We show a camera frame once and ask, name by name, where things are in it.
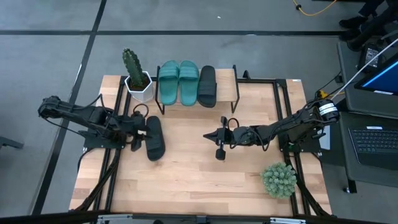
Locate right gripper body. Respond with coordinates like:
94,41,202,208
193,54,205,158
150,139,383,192
215,116,249,161

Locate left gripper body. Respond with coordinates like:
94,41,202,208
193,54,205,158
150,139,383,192
126,114,149,152

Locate black rubber slide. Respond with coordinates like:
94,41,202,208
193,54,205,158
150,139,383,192
144,115,166,162
197,65,218,108

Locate green rubber slide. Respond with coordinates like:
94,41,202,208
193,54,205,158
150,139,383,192
178,60,200,106
158,60,180,106

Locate wooden shelf black metal legs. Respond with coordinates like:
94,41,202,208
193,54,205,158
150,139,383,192
154,64,241,115

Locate white hexagonal plant pot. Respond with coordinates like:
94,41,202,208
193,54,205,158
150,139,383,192
124,70,155,103

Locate green cactus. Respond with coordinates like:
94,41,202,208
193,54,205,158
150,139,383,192
122,48,149,91

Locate round green succulent plant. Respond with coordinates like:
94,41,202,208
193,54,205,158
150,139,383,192
260,162,298,200

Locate grey metal furniture leg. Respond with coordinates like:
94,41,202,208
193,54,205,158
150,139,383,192
0,136,24,149

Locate grey side table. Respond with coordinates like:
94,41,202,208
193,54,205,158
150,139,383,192
337,40,398,194

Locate black laptop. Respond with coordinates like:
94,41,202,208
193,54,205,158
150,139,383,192
348,126,398,171

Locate black power adapter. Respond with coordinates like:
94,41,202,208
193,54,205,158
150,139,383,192
357,43,385,71

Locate monitor with blue screen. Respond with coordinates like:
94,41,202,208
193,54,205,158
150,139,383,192
354,58,398,96

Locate person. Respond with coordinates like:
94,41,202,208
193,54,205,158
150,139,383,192
338,0,398,52

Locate black aluminium table frame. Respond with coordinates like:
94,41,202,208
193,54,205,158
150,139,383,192
70,75,332,218

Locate black camera mount frame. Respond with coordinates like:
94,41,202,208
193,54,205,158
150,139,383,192
0,210,398,224

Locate silver aluminium bracket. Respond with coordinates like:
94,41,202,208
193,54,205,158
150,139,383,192
98,214,133,224
270,217,307,224

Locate yellow cable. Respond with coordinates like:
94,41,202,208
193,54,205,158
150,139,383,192
292,0,338,17

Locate white cable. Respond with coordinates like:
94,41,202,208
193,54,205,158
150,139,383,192
337,37,398,94

